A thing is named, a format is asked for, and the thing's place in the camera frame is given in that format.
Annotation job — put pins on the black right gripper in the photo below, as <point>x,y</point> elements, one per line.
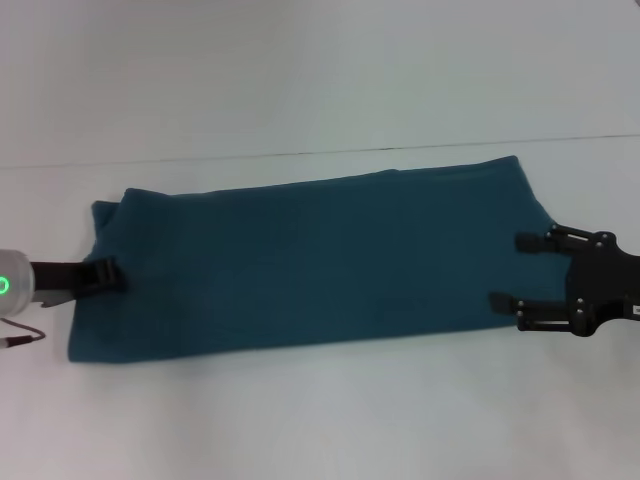
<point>605,285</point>

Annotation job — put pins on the teal t-shirt with FREE print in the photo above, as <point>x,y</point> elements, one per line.
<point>325,260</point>

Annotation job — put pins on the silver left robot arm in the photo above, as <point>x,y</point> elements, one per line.
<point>12,282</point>

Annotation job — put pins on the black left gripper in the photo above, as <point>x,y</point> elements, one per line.
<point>60,280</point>

